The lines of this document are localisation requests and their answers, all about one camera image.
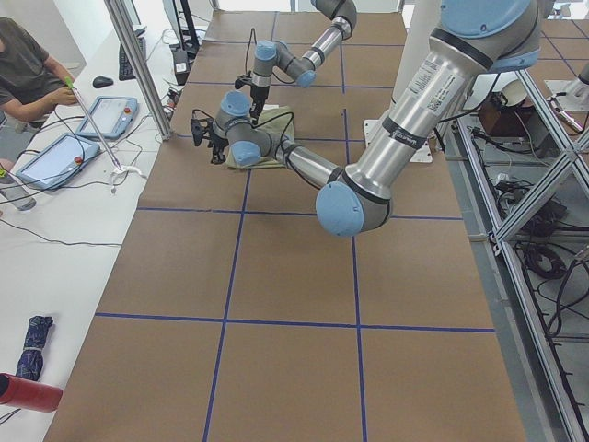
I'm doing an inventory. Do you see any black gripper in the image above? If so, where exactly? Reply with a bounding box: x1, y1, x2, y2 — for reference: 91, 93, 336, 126
234, 73, 270, 118
191, 117, 228, 159

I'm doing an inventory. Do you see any green long-sleeve shirt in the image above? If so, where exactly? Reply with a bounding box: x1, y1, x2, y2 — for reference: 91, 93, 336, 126
225, 105, 295, 169

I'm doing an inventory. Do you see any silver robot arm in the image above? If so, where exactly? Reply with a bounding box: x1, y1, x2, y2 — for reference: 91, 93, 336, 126
191, 1, 552, 237
235, 0, 357, 123

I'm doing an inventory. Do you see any black box with label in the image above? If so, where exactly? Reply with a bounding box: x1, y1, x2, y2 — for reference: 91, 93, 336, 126
172, 48, 191, 86

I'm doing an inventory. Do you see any upper teach pendant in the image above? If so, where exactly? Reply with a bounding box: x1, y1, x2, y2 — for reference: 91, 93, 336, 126
89, 96, 138, 140

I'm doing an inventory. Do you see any teach pendant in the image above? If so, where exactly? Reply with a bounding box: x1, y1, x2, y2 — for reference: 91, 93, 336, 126
16, 134, 99, 191
89, 96, 138, 140

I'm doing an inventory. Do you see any black keyboard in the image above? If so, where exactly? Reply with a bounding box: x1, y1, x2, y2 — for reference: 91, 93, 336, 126
117, 35, 148, 82

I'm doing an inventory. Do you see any blue tape line crosswise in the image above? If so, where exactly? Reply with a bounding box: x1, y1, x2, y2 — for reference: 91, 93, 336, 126
136, 206, 464, 221

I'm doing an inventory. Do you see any black computer mouse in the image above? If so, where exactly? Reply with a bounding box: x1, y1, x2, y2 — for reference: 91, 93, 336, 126
92, 76, 114, 88

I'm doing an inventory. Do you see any lower teach pendant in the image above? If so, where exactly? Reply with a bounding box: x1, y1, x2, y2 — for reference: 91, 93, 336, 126
16, 134, 99, 191

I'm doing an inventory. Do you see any seated person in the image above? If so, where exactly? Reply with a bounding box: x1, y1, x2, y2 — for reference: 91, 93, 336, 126
1, 17, 77, 122

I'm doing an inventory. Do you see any red bottle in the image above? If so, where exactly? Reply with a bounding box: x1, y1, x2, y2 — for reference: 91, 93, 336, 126
1, 373, 64, 413

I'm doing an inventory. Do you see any aluminium frame post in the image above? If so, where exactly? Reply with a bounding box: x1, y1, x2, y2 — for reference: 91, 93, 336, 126
104, 0, 171, 141

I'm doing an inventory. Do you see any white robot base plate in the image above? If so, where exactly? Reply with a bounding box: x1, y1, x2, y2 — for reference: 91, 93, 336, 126
362, 118, 434, 165

